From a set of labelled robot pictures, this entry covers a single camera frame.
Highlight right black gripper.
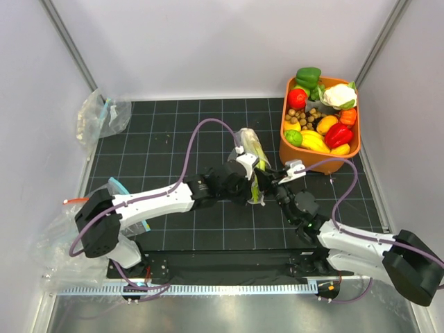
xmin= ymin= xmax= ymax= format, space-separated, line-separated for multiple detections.
xmin=255 ymin=165 xmax=296 ymax=223

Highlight clear polka dot zip bag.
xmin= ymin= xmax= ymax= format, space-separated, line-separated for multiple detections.
xmin=225 ymin=128 xmax=271 ymax=205

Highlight green celery stalk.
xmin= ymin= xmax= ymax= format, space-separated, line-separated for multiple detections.
xmin=248 ymin=142 xmax=270 ymax=206

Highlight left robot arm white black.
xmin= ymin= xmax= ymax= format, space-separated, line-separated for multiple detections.
xmin=69 ymin=160 xmax=254 ymax=278

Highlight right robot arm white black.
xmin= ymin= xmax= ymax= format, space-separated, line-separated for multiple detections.
xmin=255 ymin=169 xmax=443 ymax=307

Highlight clear bag blue zipper back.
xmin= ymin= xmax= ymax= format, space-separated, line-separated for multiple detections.
xmin=76 ymin=89 xmax=133 ymax=154

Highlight clear bag orange zipper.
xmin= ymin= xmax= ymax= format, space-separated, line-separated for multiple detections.
xmin=31 ymin=200 xmax=108 ymax=293

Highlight orange plastic bin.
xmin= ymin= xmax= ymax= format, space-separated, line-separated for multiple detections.
xmin=279 ymin=78 xmax=361 ymax=175

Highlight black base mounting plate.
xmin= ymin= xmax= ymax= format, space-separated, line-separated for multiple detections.
xmin=123 ymin=249 xmax=352 ymax=286

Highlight yellow banana bunch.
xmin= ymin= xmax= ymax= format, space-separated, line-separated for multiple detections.
xmin=300 ymin=130 xmax=330 ymax=153

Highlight green lime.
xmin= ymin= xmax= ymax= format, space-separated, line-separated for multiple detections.
xmin=284 ymin=130 xmax=303 ymax=147

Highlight yellow lemon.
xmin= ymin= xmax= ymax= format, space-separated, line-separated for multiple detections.
xmin=330 ymin=144 xmax=350 ymax=156

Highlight red bell pepper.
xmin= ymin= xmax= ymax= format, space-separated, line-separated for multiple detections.
xmin=324 ymin=123 xmax=353 ymax=149

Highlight yellow orange mango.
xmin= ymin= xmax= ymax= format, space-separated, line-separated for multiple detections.
xmin=316 ymin=115 xmax=339 ymax=135

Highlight small orange pumpkin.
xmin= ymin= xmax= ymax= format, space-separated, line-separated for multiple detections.
xmin=339 ymin=108 xmax=357 ymax=127

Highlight red tomato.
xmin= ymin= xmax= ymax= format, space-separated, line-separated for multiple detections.
xmin=287 ymin=88 xmax=307 ymax=110

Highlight white cauliflower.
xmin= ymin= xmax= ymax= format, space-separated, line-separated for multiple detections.
xmin=321 ymin=82 xmax=357 ymax=110

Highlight green bell pepper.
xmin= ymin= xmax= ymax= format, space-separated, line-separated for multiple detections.
xmin=296 ymin=67 xmax=322 ymax=90

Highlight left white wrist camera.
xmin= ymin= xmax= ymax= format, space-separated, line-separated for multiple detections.
xmin=234 ymin=146 xmax=260 ymax=180

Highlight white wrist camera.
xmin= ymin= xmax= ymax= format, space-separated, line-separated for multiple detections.
xmin=279 ymin=160 xmax=306 ymax=184
xmin=234 ymin=146 xmax=260 ymax=180

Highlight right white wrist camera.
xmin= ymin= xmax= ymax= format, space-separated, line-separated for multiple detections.
xmin=279 ymin=160 xmax=306 ymax=184

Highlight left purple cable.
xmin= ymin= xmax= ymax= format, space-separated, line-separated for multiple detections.
xmin=68 ymin=118 xmax=244 ymax=258

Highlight purple cable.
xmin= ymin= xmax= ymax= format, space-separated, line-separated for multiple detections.
xmin=294 ymin=158 xmax=444 ymax=305
xmin=68 ymin=118 xmax=244 ymax=258

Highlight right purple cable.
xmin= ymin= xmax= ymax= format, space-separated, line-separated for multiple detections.
xmin=294 ymin=158 xmax=444 ymax=305

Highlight slotted cable duct rail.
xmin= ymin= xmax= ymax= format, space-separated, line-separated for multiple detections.
xmin=58 ymin=280 xmax=318 ymax=296

